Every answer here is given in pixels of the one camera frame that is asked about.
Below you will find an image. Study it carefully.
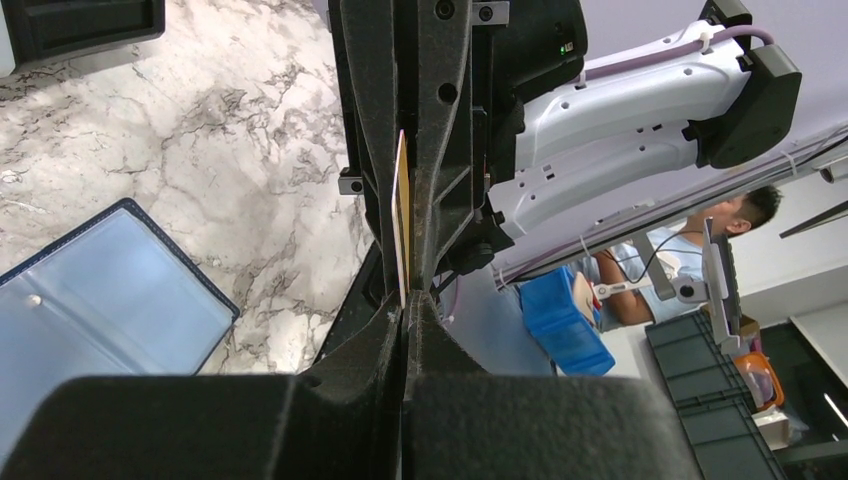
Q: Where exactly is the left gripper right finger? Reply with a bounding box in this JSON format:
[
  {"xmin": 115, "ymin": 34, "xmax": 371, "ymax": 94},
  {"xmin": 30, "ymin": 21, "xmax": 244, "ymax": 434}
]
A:
[{"xmin": 401, "ymin": 291, "xmax": 700, "ymax": 479}]

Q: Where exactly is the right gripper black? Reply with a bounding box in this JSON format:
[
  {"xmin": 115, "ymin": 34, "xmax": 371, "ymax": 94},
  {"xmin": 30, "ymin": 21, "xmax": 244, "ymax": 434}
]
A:
[{"xmin": 327, "ymin": 1, "xmax": 588, "ymax": 296}]

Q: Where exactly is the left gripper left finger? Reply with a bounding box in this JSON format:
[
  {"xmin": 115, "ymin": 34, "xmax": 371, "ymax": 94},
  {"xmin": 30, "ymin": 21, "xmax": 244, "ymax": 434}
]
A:
[{"xmin": 1, "ymin": 295, "xmax": 402, "ymax": 479}]

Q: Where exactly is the gold credit card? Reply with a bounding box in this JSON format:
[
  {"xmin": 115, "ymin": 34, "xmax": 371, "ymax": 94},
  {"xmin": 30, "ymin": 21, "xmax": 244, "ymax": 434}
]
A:
[{"xmin": 391, "ymin": 129, "xmax": 410, "ymax": 309}]

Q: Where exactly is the blue card holder wallet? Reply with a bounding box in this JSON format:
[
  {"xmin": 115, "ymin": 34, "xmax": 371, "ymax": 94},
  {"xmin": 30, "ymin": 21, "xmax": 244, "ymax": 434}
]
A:
[{"xmin": 1, "ymin": 198, "xmax": 240, "ymax": 457}]

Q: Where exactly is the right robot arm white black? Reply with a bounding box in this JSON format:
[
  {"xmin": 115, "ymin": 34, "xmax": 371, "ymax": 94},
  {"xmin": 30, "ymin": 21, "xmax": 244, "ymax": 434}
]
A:
[{"xmin": 315, "ymin": 1, "xmax": 802, "ymax": 295}]

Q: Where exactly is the blue plastic bin background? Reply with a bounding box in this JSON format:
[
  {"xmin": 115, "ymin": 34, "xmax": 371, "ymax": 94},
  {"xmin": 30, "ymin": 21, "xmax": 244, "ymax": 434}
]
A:
[{"xmin": 519, "ymin": 267, "xmax": 615, "ymax": 376}]

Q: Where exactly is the person in blue shirt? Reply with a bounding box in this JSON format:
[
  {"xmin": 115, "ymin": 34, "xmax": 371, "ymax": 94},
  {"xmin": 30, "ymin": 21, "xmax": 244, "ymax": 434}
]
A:
[{"xmin": 570, "ymin": 185, "xmax": 783, "ymax": 332}]

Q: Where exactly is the dark green crate background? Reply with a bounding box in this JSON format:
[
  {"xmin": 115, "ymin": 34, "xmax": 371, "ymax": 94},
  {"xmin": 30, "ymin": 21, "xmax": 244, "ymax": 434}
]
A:
[{"xmin": 645, "ymin": 311, "xmax": 786, "ymax": 480}]

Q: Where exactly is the grey equipment stand background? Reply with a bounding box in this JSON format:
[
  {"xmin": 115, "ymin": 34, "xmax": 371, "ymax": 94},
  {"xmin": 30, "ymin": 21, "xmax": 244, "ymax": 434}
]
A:
[{"xmin": 592, "ymin": 217, "xmax": 742, "ymax": 356}]

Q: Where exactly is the orange container background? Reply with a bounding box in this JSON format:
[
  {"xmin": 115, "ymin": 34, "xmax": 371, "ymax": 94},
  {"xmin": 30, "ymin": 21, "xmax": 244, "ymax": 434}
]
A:
[{"xmin": 734, "ymin": 351, "xmax": 785, "ymax": 412}]

